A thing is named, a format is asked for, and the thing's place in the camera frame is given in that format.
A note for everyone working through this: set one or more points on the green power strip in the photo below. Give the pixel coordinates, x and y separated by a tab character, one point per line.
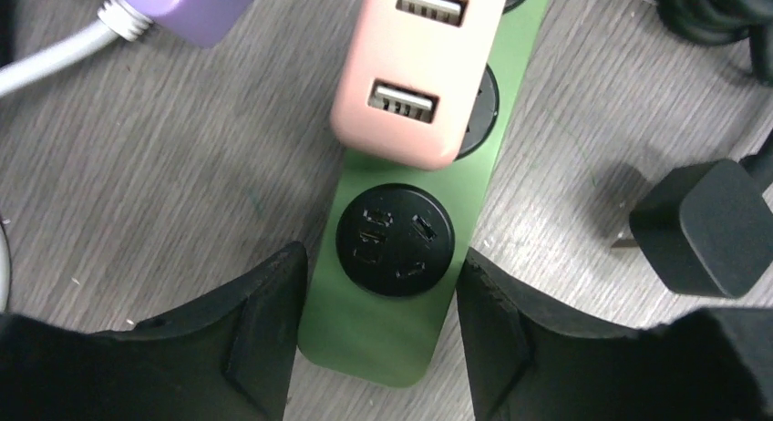
397	237

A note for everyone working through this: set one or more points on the pink adapter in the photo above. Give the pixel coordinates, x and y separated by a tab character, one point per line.
411	77

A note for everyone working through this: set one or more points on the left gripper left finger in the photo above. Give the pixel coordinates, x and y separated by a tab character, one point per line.
226	355

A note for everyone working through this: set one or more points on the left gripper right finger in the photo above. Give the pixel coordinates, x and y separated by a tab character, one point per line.
532	357

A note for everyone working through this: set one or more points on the purple power strip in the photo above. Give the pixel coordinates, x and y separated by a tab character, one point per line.
203	23

